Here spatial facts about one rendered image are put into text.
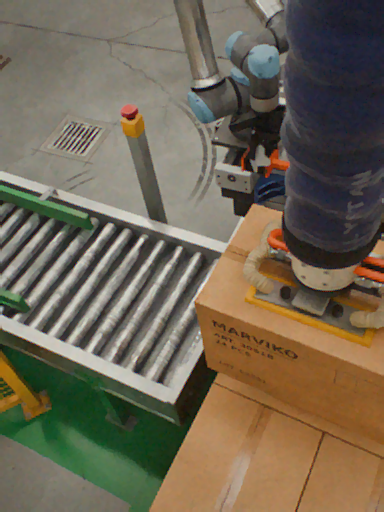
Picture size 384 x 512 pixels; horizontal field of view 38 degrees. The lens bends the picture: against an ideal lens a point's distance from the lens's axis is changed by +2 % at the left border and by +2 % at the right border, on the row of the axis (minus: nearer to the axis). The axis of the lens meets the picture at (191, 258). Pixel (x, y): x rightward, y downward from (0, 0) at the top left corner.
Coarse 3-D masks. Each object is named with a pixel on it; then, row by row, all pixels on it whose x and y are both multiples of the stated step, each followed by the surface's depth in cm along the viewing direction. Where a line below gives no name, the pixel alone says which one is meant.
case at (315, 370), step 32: (256, 224) 169; (224, 256) 163; (224, 288) 156; (224, 320) 154; (256, 320) 148; (288, 320) 147; (224, 352) 170; (256, 352) 159; (288, 352) 150; (320, 352) 142; (352, 352) 140; (256, 384) 176; (288, 384) 165; (320, 384) 155; (352, 384) 146; (320, 416) 171; (352, 416) 160
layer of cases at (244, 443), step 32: (224, 384) 196; (224, 416) 189; (256, 416) 187; (288, 416) 187; (192, 448) 184; (224, 448) 183; (256, 448) 181; (288, 448) 180; (320, 448) 179; (352, 448) 178; (192, 480) 178; (224, 480) 177; (256, 480) 176; (288, 480) 175; (320, 480) 173; (352, 480) 172
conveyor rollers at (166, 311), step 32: (32, 224) 255; (64, 224) 253; (96, 224) 251; (0, 256) 245; (64, 256) 240; (128, 256) 236; (160, 256) 236; (64, 288) 230; (128, 288) 226; (160, 288) 225; (32, 320) 223; (64, 320) 221; (160, 320) 214; (192, 320) 215; (96, 352) 212; (160, 352) 206; (192, 352) 204
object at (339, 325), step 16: (256, 288) 152; (288, 288) 147; (256, 304) 150; (272, 304) 149; (288, 304) 147; (336, 304) 145; (352, 304) 146; (304, 320) 145; (320, 320) 144; (336, 320) 143; (352, 336) 140; (368, 336) 140
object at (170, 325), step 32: (0, 224) 265; (32, 256) 250; (96, 256) 246; (32, 288) 239; (96, 288) 235; (192, 288) 229; (96, 320) 226; (128, 320) 223; (128, 352) 215; (160, 384) 205
